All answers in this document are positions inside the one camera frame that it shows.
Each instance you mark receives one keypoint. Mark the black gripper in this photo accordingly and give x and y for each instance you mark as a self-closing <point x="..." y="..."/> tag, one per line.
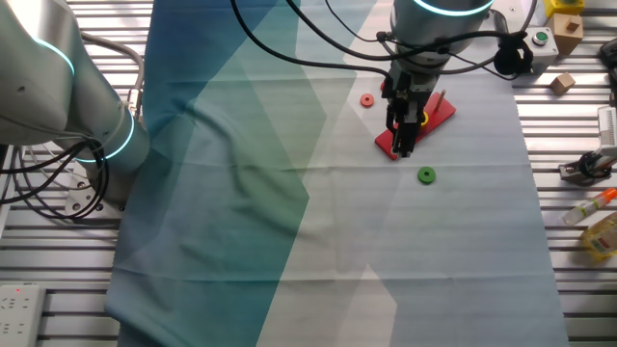
<point x="412" y="91"/>

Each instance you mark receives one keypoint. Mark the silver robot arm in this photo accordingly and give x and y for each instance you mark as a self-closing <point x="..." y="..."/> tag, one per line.
<point x="43" y="96"/>

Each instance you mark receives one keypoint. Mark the red Hanoi peg board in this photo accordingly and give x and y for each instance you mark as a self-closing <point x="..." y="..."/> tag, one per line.
<point x="441" y="115"/>

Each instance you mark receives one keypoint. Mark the grey box green button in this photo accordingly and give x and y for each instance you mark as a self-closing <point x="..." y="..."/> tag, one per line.
<point x="544" y="50"/>

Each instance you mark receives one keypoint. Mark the small wooden cube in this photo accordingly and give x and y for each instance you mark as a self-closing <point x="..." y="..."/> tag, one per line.
<point x="562" y="84"/>

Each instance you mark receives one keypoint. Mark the blue green white tablecloth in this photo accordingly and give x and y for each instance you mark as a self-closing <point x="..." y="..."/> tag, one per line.
<point x="241" y="217"/>

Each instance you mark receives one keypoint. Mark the large wooden box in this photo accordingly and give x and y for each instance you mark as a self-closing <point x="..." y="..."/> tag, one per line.
<point x="564" y="36"/>

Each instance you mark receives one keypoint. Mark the spray bottle orange cap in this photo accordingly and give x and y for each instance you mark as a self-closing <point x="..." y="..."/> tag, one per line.
<point x="588" y="207"/>

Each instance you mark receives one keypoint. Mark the yellow box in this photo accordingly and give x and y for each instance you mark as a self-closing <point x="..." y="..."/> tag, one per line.
<point x="564" y="6"/>

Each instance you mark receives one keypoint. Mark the black device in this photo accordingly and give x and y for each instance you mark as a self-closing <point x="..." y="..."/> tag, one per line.
<point x="609" y="58"/>

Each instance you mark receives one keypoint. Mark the yellow oil bottle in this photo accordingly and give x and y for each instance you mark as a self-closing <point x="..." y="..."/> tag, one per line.
<point x="602" y="238"/>

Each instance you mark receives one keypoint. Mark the grey base conduit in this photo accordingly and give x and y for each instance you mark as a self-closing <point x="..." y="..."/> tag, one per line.
<point x="137" y="67"/>

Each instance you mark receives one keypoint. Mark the white power strip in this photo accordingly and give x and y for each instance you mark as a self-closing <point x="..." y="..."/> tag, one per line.
<point x="19" y="318"/>

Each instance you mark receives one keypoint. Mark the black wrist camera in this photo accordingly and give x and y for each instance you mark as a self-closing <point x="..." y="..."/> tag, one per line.
<point x="512" y="57"/>

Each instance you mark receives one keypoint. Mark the metal camera mount base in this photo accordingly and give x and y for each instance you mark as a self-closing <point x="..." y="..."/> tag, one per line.
<point x="585" y="168"/>

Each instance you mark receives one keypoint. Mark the silver ribbed camera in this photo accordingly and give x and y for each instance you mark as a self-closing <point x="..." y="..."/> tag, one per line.
<point x="608" y="126"/>

